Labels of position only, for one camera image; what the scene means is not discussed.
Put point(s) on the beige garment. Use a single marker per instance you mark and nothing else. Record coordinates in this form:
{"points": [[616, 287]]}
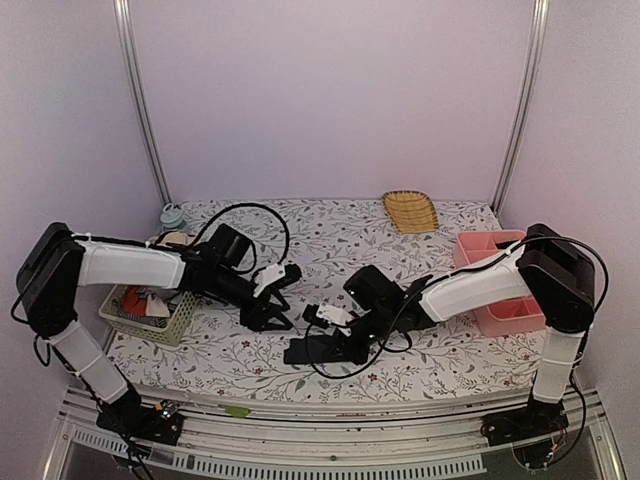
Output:
{"points": [[174, 239]]}

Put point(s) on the aluminium frame post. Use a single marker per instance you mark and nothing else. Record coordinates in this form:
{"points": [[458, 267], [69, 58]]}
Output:
{"points": [[124, 26], [531, 68]]}

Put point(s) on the red garment in basket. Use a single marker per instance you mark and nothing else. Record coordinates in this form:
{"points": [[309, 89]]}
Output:
{"points": [[134, 301]]}

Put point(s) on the yellow woven bamboo tray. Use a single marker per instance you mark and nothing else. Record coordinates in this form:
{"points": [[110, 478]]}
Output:
{"points": [[411, 212]]}

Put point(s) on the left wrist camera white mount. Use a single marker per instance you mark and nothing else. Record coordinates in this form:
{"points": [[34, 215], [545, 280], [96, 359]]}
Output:
{"points": [[275, 276]]}

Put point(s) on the left aluminium frame post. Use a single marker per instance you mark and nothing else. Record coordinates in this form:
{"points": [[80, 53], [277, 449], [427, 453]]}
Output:
{"points": [[124, 26]]}

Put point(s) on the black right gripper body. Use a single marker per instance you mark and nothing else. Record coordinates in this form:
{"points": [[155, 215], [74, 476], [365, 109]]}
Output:
{"points": [[377, 322]]}

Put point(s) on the floral tablecloth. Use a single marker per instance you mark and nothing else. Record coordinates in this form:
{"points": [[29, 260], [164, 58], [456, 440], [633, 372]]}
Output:
{"points": [[329, 240]]}

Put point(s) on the green tape piece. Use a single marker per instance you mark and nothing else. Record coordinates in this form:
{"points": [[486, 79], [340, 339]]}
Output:
{"points": [[236, 411]]}

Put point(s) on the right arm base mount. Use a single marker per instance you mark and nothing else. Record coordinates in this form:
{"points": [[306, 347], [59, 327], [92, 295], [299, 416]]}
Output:
{"points": [[532, 420]]}

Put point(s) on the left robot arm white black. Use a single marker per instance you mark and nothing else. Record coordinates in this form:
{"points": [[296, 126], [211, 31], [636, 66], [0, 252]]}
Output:
{"points": [[63, 262]]}

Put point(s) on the aluminium front rail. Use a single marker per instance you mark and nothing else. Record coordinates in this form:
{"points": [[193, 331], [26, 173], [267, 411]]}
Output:
{"points": [[427, 439]]}

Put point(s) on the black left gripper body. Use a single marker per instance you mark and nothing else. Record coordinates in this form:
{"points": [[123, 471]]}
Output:
{"points": [[225, 285]]}

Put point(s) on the navy underwear with cream waistband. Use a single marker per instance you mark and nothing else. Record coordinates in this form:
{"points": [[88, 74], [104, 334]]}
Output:
{"points": [[315, 349]]}

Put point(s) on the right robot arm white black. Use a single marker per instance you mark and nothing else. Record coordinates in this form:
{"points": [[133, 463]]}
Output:
{"points": [[450, 356]]}

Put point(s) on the mint lidded glass jar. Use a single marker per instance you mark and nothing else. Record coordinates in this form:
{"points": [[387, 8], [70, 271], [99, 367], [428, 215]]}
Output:
{"points": [[172, 218]]}

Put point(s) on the pink divided organizer box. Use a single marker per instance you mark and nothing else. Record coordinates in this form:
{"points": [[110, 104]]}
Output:
{"points": [[499, 297]]}

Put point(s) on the cream perforated laundry basket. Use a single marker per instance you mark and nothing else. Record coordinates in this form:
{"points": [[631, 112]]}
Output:
{"points": [[163, 330]]}

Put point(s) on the right aluminium frame post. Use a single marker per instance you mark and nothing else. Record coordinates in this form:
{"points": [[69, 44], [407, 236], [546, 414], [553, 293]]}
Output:
{"points": [[531, 68]]}

